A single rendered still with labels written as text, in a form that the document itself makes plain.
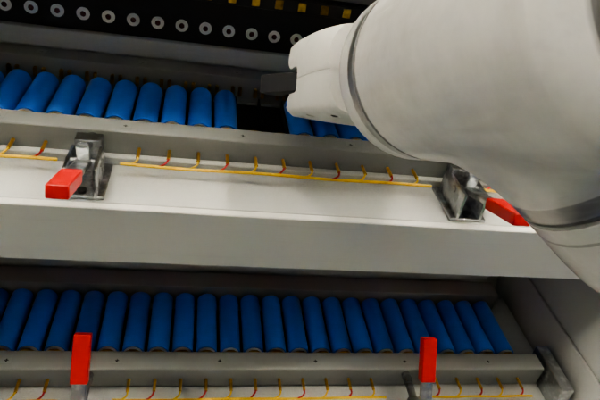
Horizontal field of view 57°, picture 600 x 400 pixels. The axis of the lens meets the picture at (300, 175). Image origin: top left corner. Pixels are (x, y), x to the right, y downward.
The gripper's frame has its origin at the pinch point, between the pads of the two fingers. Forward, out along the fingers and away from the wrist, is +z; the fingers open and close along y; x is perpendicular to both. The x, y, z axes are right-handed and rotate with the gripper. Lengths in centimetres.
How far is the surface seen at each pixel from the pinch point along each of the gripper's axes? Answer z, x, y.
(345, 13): 6.7, -8.3, -2.0
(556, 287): 5.6, 15.4, -25.2
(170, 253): -4.0, 11.8, 11.6
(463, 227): -5.6, 8.7, -8.7
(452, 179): -4.0, 5.4, -8.3
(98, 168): -5.3, 6.3, 16.4
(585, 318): 1.3, 17.2, -25.2
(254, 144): -2.0, 4.0, 6.3
